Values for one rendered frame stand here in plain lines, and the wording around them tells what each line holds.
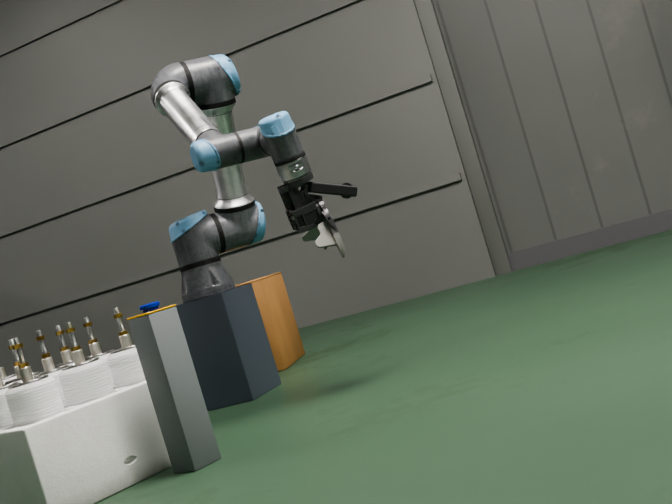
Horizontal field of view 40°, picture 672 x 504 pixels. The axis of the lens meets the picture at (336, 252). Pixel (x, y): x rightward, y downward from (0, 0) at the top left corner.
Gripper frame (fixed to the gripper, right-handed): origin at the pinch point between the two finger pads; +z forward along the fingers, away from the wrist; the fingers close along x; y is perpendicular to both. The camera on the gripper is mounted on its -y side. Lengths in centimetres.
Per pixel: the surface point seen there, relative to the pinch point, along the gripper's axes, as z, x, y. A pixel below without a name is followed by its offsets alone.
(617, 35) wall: -2, -129, -173
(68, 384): -4, 23, 65
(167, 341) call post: -6, 32, 45
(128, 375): 1, 18, 55
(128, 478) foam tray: 16, 31, 62
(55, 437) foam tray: 1, 35, 70
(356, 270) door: 58, -194, -50
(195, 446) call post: 14, 36, 48
